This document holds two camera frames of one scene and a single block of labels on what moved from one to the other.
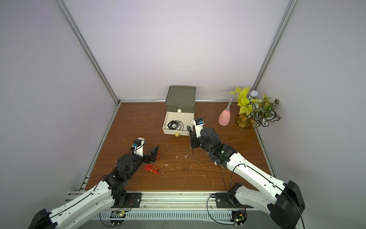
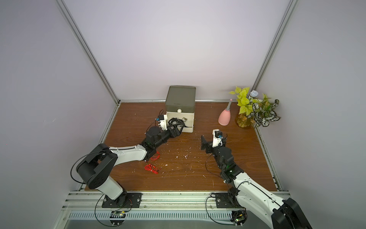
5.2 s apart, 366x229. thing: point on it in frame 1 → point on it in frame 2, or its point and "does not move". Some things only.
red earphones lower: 152,168 does not move
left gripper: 152,158 → 173,133
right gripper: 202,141 → 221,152
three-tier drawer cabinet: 180,104 does not move
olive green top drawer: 180,109 does not move
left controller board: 117,217 does not move
